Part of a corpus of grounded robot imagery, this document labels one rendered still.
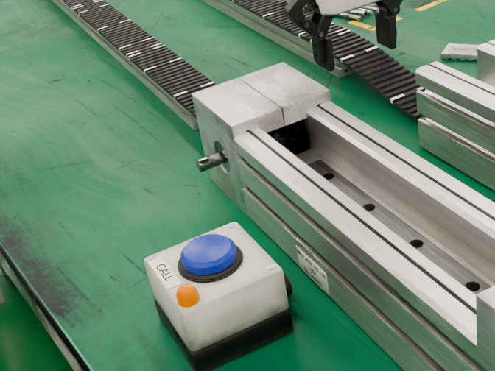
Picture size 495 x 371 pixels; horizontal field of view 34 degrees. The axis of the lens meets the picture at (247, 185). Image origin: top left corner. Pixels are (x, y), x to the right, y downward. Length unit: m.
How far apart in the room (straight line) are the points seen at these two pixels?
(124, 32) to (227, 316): 0.66
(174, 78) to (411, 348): 0.53
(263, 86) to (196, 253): 0.23
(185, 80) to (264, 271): 0.43
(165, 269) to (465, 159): 0.31
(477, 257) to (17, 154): 0.57
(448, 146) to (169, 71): 0.38
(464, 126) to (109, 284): 0.34
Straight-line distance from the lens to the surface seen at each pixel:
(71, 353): 0.66
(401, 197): 0.63
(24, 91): 1.14
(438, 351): 0.51
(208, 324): 0.57
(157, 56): 1.05
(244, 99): 0.73
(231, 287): 0.56
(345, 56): 0.96
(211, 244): 0.58
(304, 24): 0.91
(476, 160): 0.74
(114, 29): 1.18
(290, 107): 0.71
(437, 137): 0.78
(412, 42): 1.06
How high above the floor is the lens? 1.18
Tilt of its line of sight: 31 degrees down
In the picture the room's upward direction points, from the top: 11 degrees counter-clockwise
